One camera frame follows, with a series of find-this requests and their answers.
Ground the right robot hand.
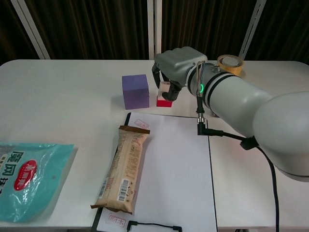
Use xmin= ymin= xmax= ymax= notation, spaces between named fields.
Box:
xmin=151 ymin=47 xmax=208 ymax=102

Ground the red and white stamp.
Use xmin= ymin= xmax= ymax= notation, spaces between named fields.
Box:
xmin=156 ymin=81 xmax=174 ymax=108

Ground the dark brown curtain panel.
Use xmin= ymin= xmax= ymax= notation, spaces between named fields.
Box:
xmin=246 ymin=0 xmax=309 ymax=65
xmin=161 ymin=0 xmax=260 ymax=61
xmin=23 ymin=0 xmax=149 ymax=60
xmin=0 ymin=0 xmax=41 ymax=65

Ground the purple foam block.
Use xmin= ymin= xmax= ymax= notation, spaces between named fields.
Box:
xmin=122 ymin=74 xmax=151 ymax=110

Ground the yellow tape roll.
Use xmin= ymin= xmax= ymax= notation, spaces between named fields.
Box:
xmin=216 ymin=55 xmax=245 ymax=78

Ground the white paper sheet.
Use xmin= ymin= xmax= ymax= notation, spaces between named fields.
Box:
xmin=98 ymin=113 xmax=217 ymax=232

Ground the black clipboard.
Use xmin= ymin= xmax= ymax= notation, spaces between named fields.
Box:
xmin=91 ymin=112 xmax=219 ymax=232

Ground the brown snack bar wrapper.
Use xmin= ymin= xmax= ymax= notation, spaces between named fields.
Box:
xmin=90 ymin=125 xmax=151 ymax=216

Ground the teal snack bag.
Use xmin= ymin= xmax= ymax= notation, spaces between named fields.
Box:
xmin=0 ymin=142 xmax=75 ymax=222

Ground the white metal frame post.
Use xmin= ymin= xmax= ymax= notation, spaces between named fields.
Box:
xmin=146 ymin=0 xmax=163 ymax=60
xmin=240 ymin=0 xmax=267 ymax=61
xmin=11 ymin=0 xmax=52 ymax=60

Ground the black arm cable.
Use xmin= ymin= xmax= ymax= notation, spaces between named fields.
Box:
xmin=196 ymin=61 xmax=281 ymax=232

